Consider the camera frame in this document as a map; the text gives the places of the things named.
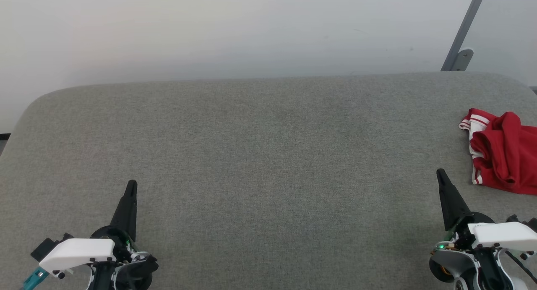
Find grey rounded mounting plate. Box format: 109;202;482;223
451;49;474;71

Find red and white garment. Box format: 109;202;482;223
459;108;537;196

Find grey metal strut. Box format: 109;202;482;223
441;0;490;71

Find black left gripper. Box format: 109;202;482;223
91;180;149;263

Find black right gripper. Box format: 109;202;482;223
436;169;495;252

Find teal cable connector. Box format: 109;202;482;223
22;268;49;290

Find grey fabric sofa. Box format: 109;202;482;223
0;72;537;290

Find thin black cable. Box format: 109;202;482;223
501;250;537;284

